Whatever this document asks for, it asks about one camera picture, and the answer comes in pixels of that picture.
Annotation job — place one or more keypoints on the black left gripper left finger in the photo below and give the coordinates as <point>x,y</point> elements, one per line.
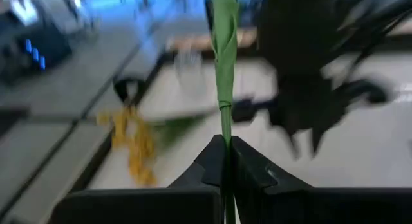
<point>180,204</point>

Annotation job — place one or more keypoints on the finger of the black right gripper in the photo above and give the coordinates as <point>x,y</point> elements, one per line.
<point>293,143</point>
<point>317,140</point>

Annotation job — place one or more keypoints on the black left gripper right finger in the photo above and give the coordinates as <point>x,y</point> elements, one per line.
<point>289,204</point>

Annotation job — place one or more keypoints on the small yellow flower bunch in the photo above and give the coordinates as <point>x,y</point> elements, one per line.
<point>138,153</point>

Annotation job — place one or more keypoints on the orange tulip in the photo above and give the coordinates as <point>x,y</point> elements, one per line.
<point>225,56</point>

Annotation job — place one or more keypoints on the clear cut-glass vase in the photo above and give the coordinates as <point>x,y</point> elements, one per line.
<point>190,69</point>

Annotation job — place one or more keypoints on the black computer with blue lights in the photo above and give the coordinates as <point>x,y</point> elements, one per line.
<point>32,53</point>

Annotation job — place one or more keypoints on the black loop bracket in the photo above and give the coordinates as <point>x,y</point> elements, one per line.
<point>120,89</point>

